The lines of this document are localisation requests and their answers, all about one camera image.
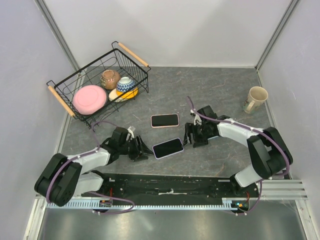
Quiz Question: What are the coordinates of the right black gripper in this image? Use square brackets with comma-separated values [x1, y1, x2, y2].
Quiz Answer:
[181, 122, 210, 148]

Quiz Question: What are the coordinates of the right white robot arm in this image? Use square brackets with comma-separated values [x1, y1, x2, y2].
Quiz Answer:
[183, 105, 293, 197]

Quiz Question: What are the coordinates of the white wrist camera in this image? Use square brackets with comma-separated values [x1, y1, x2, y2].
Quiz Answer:
[126, 126, 136, 142]
[190, 109, 202, 126]

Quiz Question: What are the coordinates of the pink phone case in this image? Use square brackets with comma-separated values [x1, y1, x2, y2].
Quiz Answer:
[150, 113, 181, 129]

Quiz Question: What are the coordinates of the blue patterned bowl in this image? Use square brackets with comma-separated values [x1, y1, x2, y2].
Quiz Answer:
[116, 76, 135, 95]

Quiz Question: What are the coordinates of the black wire basket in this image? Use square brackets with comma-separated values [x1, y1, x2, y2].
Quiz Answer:
[46, 41, 151, 128]

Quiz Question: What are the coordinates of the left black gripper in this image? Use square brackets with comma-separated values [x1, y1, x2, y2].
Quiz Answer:
[118, 134, 154, 162]

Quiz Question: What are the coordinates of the cream mug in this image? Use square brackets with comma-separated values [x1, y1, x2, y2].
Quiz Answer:
[242, 86, 269, 114]

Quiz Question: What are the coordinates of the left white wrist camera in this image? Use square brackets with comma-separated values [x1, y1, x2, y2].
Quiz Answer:
[126, 126, 136, 142]

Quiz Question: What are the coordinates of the brown ceramic bowl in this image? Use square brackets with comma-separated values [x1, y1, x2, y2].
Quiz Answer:
[100, 69, 121, 90]

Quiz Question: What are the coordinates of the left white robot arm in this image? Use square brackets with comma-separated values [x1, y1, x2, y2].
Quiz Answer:
[34, 127, 153, 207]

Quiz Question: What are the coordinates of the pink plate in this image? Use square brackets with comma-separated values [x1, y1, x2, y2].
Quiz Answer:
[72, 85, 108, 115]

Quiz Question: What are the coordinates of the grey cable duct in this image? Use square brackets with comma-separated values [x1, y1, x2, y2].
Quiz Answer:
[46, 197, 244, 211]

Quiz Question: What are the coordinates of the lavender phone case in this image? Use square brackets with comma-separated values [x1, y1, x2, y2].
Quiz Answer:
[152, 137, 185, 160]

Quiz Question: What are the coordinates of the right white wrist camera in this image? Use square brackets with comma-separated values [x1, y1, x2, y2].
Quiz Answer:
[190, 109, 202, 126]

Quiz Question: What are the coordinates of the blue edged black phone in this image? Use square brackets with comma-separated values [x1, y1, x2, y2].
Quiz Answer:
[152, 138, 183, 158]

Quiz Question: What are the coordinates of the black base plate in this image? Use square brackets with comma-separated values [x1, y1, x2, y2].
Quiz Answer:
[97, 173, 259, 206]

